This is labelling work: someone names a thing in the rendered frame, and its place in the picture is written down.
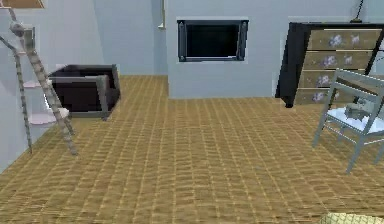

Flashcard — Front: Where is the black armchair with grey frame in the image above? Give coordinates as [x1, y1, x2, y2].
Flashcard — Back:
[47, 63, 122, 122]

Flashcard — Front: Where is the brown framed picture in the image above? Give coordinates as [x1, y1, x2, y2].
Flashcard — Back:
[0, 0, 46, 10]

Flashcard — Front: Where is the black wall television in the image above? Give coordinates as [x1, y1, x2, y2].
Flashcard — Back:
[176, 19, 250, 63]

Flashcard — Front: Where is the grey lump on chair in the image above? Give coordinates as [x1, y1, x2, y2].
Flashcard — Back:
[344, 98, 376, 122]

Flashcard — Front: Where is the pale grey chair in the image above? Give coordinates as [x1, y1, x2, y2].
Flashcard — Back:
[311, 68, 384, 175]

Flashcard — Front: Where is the black lamp stand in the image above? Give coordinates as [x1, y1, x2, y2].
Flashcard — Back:
[349, 0, 365, 24]

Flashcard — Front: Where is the black chest with floral drawers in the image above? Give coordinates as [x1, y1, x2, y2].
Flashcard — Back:
[275, 21, 384, 109]

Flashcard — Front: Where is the grey ladder shelf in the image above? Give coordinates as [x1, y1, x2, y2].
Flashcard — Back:
[0, 7, 79, 157]

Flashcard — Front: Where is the grey round object on shelf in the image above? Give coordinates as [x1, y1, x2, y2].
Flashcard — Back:
[9, 21, 26, 38]

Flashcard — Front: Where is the yellow woven cushion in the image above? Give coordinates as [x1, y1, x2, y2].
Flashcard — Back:
[319, 212, 384, 224]

